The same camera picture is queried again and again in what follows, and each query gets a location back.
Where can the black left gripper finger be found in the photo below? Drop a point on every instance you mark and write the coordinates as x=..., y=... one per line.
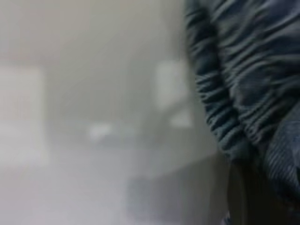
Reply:
x=242, y=199

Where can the blue denim kids jeans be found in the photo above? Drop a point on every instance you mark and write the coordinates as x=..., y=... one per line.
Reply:
x=257, y=70

